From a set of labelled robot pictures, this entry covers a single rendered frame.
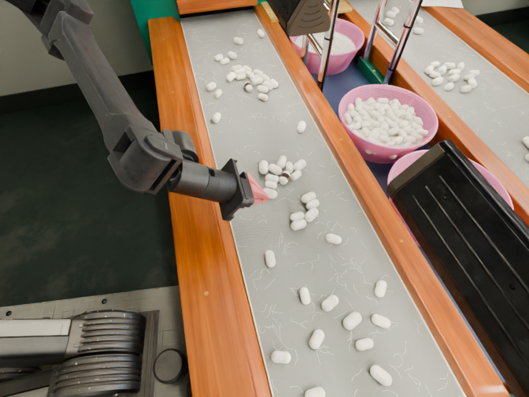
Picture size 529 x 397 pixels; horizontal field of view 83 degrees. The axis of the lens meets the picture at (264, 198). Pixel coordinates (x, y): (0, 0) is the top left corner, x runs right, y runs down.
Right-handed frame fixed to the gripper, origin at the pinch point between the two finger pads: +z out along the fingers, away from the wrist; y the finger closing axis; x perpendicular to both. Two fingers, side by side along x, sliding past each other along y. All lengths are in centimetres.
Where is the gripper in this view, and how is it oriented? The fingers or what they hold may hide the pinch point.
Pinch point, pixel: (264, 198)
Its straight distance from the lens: 60.4
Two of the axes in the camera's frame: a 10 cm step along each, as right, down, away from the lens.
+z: 7.4, 2.0, 6.4
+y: -2.6, -8.0, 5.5
